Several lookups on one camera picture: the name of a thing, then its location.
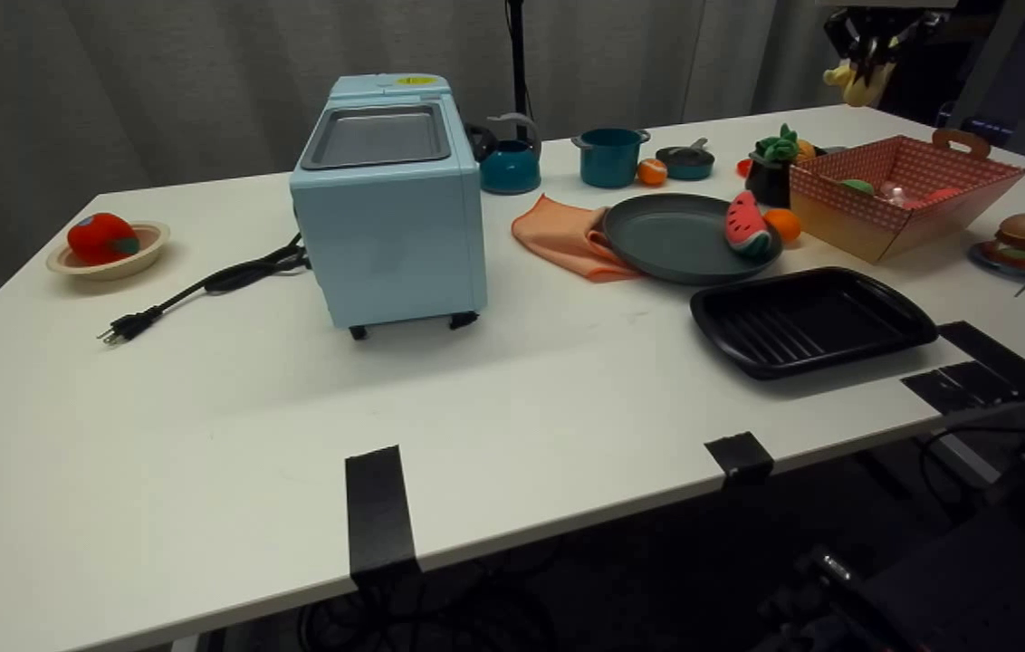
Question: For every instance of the yellow toy banana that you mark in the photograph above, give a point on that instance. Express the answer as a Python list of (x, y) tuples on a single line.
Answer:
[(858, 89)]

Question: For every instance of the black tape strip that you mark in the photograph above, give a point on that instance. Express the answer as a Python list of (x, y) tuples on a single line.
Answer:
[(945, 388), (741, 459), (1001, 359), (378, 512)]

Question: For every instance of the teal toy pot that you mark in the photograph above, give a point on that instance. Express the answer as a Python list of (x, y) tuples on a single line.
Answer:
[(611, 162)]

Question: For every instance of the red checked cardboard basket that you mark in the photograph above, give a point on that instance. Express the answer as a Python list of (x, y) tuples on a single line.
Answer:
[(897, 220)]

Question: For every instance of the red tomato toy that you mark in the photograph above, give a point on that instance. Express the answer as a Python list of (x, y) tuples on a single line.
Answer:
[(99, 238)]

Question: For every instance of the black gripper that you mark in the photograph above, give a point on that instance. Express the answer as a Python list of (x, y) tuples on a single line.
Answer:
[(886, 25)]

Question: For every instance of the small black frying pan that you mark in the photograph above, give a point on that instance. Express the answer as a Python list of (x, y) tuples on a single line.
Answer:
[(686, 162)]

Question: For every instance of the beige small bowl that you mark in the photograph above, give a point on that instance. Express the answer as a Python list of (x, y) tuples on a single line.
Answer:
[(113, 267)]

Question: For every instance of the grey curtain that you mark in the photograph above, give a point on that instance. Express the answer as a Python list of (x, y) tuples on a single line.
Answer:
[(171, 85)]

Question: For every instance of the watermelon slice toy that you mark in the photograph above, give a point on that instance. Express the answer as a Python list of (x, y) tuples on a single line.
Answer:
[(751, 229)]

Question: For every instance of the teal toy kettle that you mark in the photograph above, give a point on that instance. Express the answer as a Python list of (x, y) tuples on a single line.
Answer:
[(512, 164)]

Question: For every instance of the black ribbed baking tray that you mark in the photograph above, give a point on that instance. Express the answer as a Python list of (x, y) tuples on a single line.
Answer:
[(811, 321)]

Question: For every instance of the orange cloth napkin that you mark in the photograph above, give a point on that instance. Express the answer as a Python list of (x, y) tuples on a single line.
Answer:
[(552, 238)]

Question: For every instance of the green plush toy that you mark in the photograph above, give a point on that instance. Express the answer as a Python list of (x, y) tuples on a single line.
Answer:
[(858, 187)]

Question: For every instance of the orange fruit toy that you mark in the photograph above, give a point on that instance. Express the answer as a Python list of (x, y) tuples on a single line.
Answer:
[(654, 174)]

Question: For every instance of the grey-green oval plate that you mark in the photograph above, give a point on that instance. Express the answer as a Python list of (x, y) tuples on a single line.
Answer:
[(669, 238)]

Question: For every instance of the light blue toaster oven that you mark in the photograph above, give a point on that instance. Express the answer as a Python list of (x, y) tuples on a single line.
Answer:
[(387, 229)]

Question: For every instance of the white plush toy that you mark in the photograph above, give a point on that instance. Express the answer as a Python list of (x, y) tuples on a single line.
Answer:
[(897, 190)]

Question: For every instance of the small blue plate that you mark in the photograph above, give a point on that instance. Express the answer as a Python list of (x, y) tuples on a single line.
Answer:
[(995, 258)]

